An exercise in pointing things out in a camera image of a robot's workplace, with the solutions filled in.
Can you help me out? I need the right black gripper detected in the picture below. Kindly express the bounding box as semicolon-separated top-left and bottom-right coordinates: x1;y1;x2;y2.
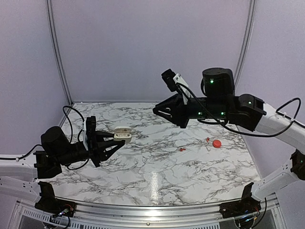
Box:
152;92;229;129

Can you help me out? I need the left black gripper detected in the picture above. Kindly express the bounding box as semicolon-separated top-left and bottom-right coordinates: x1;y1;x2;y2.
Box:
57;130;124;167

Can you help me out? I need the white earbuds charging case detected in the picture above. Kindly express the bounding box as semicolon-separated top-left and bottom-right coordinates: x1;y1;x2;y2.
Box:
113;126;132;144

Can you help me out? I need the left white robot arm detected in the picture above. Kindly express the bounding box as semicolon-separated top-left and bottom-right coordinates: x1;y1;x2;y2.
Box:
0;126;132;212

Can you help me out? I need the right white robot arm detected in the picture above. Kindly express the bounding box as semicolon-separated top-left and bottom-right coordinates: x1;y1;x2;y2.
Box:
153;68;305;214

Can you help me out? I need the red round cap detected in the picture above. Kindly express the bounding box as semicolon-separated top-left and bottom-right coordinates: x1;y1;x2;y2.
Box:
213;140;222;148

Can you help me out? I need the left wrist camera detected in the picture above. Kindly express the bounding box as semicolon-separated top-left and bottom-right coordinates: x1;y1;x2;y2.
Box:
82;116;96;151

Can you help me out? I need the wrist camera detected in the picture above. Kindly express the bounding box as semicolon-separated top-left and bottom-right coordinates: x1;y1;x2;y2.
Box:
161;69;192;105
82;116;96;151

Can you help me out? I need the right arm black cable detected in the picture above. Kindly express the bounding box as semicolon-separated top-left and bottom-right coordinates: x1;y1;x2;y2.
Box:
176;83;301;138

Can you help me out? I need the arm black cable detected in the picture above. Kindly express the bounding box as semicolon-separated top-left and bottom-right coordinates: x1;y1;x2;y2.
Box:
176;83;301;138
62;105;90;170

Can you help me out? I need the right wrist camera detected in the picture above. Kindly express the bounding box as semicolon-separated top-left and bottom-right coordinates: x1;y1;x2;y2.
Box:
161;69;192;105

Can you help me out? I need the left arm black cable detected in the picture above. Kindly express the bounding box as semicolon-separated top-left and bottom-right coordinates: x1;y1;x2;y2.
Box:
62;105;90;170

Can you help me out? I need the aluminium front rail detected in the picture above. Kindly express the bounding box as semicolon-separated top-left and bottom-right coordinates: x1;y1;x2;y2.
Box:
14;197;279;229

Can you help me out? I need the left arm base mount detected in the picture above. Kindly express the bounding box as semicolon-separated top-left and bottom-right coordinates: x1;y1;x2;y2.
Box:
35;181;76;217

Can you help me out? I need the right aluminium frame post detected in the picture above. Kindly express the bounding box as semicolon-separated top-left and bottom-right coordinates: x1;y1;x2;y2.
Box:
234;0;257;90

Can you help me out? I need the aluminium frame post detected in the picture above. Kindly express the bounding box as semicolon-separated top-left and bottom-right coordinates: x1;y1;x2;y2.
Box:
234;0;257;90
45;0;73;105

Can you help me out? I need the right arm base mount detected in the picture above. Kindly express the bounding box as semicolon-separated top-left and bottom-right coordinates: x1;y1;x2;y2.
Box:
219;182;261;219

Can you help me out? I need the left aluminium frame post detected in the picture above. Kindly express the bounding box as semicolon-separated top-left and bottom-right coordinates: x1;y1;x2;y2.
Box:
45;0;73;105

